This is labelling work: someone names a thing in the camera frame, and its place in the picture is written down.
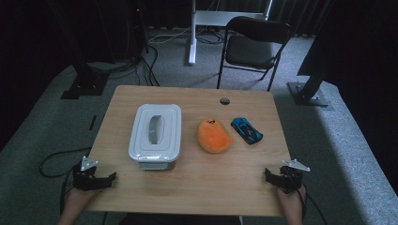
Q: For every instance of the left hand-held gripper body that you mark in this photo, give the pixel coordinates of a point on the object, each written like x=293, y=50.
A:
x=84, y=179

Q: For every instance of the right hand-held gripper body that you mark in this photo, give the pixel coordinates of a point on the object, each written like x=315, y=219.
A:
x=291, y=181

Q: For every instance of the clear glass container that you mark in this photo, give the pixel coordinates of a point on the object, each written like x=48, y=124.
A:
x=156, y=166

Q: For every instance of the blue toy car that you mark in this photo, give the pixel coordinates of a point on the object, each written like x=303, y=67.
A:
x=247, y=131

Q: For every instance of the orange plush toy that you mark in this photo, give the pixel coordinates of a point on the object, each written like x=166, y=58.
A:
x=214, y=137

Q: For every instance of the person's right hand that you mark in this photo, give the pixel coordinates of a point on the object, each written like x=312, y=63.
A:
x=291, y=204

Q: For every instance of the person's left hand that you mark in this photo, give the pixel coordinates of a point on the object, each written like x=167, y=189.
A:
x=78, y=201

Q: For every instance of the black tape strip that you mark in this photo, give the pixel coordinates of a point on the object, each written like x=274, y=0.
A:
x=93, y=122

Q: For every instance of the person's dark lap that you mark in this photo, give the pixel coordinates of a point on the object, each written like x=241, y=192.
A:
x=181, y=220

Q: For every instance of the black metal stand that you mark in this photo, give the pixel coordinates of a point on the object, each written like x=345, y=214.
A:
x=308, y=93
x=84, y=84

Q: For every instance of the grey round table grommet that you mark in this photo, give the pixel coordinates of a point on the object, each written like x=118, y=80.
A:
x=224, y=101

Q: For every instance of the black folding chair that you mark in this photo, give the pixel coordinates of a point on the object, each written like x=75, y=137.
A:
x=250, y=51

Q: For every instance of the black computer tower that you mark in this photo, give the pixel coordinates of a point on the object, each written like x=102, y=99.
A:
x=136, y=31

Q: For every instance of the dark curtain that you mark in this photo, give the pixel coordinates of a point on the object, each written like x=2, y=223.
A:
x=300, y=15

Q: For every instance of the white desk frame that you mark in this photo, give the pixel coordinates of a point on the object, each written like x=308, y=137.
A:
x=192, y=47

